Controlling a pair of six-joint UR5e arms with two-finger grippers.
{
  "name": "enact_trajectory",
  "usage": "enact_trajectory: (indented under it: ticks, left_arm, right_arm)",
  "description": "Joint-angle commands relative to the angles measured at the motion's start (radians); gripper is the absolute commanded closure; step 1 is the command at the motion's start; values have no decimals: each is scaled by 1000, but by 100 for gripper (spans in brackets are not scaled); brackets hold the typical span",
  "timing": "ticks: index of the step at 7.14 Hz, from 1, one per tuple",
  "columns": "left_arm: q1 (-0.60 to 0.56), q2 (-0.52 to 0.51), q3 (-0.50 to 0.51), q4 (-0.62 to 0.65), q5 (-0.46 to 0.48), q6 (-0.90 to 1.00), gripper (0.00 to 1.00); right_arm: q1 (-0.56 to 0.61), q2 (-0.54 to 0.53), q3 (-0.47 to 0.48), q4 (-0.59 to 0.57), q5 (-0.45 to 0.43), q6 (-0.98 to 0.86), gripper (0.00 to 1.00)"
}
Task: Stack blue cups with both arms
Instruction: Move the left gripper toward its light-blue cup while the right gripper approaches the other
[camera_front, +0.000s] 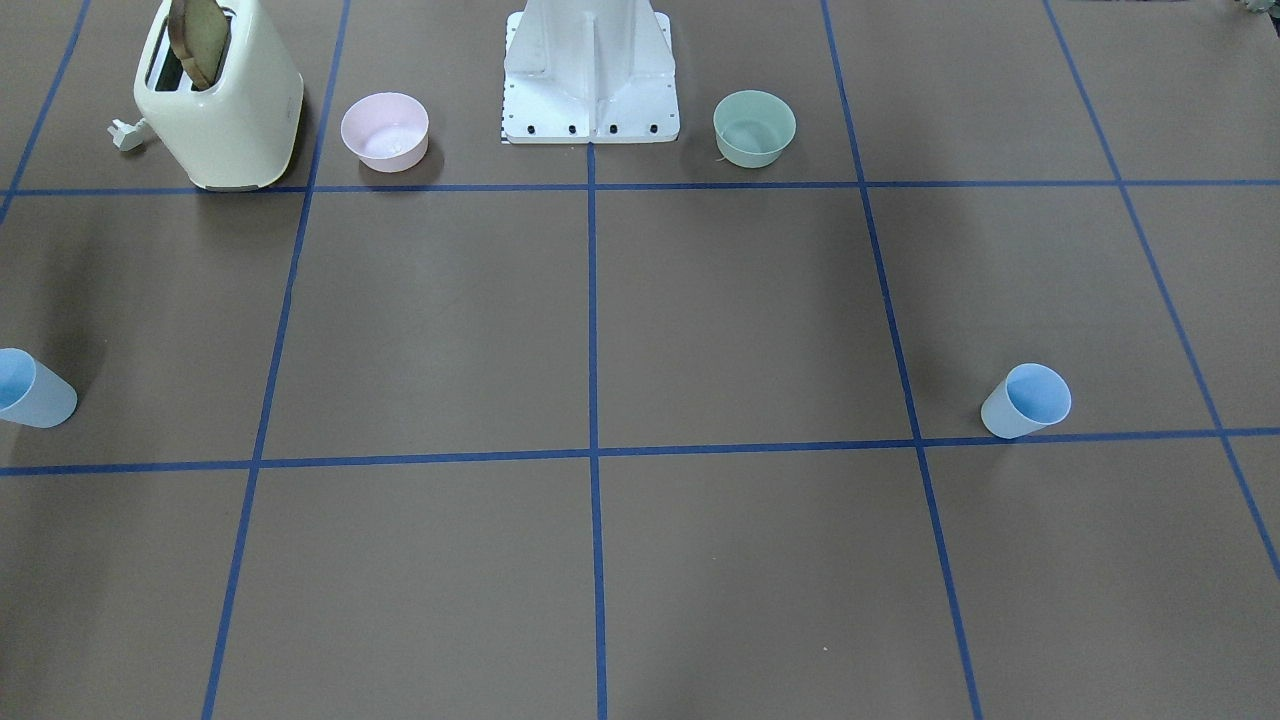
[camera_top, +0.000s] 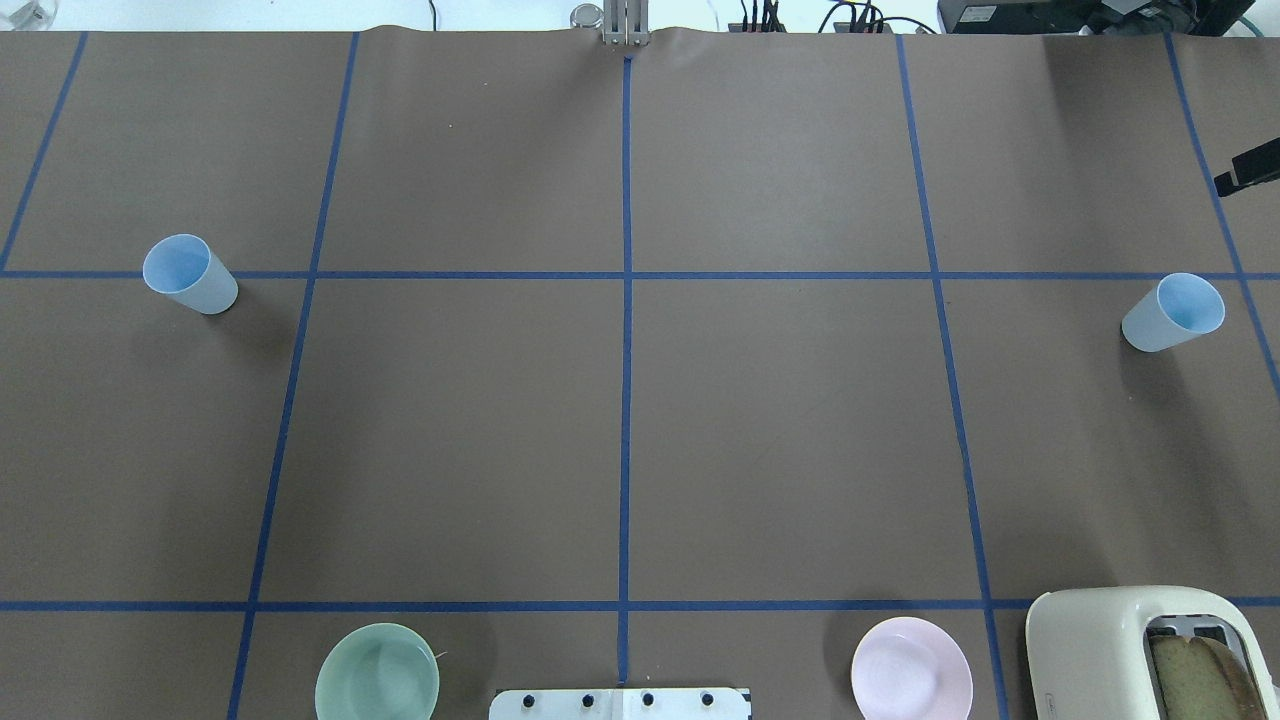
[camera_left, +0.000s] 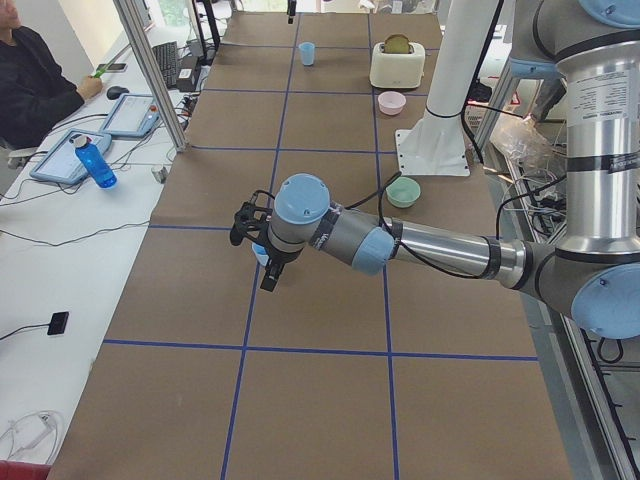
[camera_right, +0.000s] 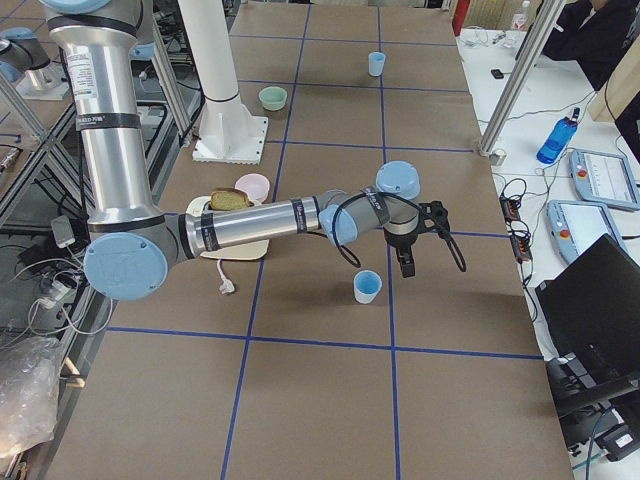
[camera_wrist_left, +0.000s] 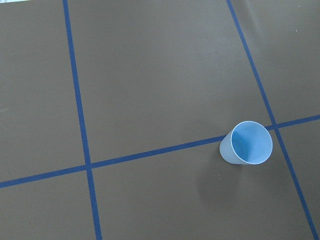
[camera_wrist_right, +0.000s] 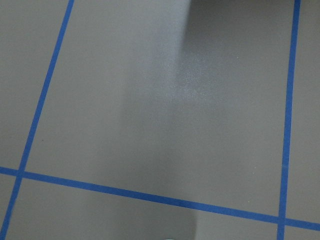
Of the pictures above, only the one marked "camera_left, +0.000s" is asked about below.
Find bread slice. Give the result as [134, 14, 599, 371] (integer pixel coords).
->
[383, 34, 411, 54]

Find green bowl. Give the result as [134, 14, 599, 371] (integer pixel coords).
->
[385, 176, 421, 209]

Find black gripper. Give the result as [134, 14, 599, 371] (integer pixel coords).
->
[229, 190, 285, 292]

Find cream toaster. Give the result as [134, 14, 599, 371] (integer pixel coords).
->
[369, 42, 426, 89]

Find blue water bottle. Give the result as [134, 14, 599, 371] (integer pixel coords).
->
[70, 134, 117, 189]

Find black computer mouse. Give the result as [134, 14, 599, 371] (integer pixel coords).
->
[106, 86, 129, 100]

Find white camera pillar base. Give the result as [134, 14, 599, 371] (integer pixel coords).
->
[396, 0, 502, 177]

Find small black box device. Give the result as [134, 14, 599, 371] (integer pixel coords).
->
[47, 311, 69, 336]

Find clear plastic bag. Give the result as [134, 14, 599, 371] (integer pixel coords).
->
[490, 114, 566, 175]

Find seated person in black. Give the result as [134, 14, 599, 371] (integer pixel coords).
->
[1, 1, 103, 149]

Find light blue cup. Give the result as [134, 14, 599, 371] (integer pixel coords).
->
[252, 243, 270, 267]
[298, 42, 315, 66]

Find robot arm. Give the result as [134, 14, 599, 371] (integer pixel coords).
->
[286, 0, 297, 25]
[230, 1, 639, 339]

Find aluminium frame post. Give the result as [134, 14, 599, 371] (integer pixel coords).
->
[113, 0, 187, 152]

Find far teach pendant tablet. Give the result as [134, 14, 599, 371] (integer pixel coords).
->
[100, 93, 159, 139]

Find smartphone on desk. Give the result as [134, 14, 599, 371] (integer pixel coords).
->
[96, 62, 127, 73]

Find pink bowl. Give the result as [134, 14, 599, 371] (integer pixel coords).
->
[377, 91, 406, 116]

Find teach pendant tablet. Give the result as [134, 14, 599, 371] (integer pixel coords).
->
[30, 129, 112, 185]
[100, 93, 159, 139]

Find near teach pendant tablet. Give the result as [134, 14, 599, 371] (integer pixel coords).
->
[30, 129, 112, 185]

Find black keyboard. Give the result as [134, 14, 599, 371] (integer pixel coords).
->
[151, 41, 178, 89]

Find white cable bundle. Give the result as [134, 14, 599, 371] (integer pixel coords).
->
[0, 409, 64, 461]

